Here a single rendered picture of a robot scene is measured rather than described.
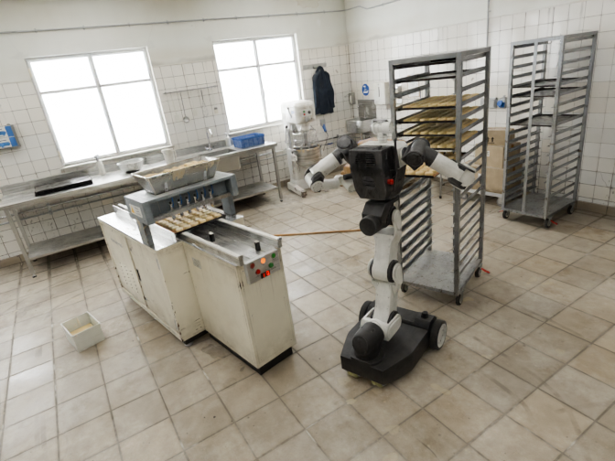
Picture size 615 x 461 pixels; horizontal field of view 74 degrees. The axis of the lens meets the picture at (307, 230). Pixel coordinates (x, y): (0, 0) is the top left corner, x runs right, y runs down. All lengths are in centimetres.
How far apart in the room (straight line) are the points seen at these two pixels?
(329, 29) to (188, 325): 557
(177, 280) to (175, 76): 380
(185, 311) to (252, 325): 71
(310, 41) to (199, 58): 188
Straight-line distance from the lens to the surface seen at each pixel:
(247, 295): 251
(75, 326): 402
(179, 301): 311
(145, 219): 285
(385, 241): 249
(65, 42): 610
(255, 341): 269
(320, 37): 735
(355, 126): 711
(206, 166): 303
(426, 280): 343
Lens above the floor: 185
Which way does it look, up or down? 22 degrees down
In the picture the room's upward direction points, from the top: 8 degrees counter-clockwise
